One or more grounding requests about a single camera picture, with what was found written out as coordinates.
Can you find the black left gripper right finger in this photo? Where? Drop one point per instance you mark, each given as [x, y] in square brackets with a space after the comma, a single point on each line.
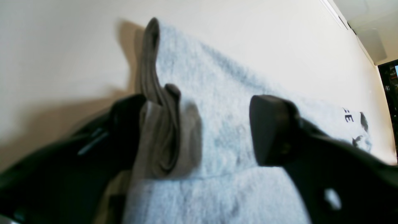
[338, 183]

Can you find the black tablet on stand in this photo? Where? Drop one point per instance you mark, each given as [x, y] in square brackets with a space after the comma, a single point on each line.
[388, 75]

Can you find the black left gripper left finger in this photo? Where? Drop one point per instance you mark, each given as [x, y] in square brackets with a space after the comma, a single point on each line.
[62, 183]

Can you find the grey T-shirt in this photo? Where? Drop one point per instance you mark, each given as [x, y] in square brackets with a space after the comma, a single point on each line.
[195, 161]

